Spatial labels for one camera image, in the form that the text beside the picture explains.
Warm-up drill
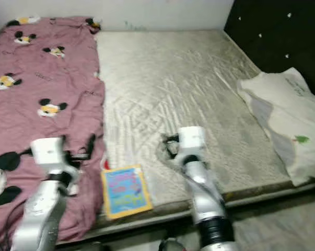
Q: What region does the colourful children's board book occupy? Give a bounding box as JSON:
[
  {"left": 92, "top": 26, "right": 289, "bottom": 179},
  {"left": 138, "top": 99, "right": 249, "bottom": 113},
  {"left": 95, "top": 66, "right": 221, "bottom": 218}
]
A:
[{"left": 101, "top": 165, "right": 153, "bottom": 219}]

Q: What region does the pink cartoon mouse blanket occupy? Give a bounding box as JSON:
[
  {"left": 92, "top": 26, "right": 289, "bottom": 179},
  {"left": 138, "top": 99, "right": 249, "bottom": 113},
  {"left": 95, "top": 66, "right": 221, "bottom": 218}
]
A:
[{"left": 0, "top": 17, "right": 108, "bottom": 246}]

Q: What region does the white printed pillow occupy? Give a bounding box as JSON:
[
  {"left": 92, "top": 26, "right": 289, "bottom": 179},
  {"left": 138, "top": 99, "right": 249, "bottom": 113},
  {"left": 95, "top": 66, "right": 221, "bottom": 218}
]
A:
[{"left": 237, "top": 67, "right": 315, "bottom": 187}]

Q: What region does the white quilted mattress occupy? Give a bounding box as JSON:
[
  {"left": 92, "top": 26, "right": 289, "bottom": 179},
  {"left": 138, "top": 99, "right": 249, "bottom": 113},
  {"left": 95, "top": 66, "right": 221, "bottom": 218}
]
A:
[{"left": 95, "top": 30, "right": 315, "bottom": 228}]

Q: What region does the dark bed base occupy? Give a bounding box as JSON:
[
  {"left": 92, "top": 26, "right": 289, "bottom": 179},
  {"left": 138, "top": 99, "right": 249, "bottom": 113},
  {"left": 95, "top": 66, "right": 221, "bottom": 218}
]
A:
[{"left": 74, "top": 193, "right": 315, "bottom": 244}]

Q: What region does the grey right robot leg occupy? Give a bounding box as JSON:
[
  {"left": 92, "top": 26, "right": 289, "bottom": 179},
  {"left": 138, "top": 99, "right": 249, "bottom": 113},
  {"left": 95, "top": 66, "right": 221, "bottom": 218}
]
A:
[{"left": 160, "top": 238, "right": 189, "bottom": 251}]

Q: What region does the black tufted headboard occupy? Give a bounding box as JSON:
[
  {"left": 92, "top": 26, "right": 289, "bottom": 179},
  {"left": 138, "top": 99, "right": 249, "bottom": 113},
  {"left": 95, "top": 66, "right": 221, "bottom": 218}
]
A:
[{"left": 224, "top": 0, "right": 315, "bottom": 100}]

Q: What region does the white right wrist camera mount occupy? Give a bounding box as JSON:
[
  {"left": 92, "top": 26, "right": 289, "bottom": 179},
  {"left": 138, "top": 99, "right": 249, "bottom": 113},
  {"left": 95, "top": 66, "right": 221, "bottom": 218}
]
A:
[{"left": 178, "top": 126, "right": 206, "bottom": 157}]

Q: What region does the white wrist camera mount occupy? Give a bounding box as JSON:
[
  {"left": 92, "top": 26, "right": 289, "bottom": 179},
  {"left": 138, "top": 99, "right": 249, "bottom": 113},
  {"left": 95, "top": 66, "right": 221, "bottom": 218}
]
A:
[
  {"left": 178, "top": 126, "right": 206, "bottom": 157},
  {"left": 31, "top": 137, "right": 72, "bottom": 176}
]

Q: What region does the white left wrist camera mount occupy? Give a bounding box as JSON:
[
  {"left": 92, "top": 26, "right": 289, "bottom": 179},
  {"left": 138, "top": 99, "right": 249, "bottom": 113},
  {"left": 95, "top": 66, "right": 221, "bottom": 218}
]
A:
[{"left": 31, "top": 137, "right": 72, "bottom": 176}]

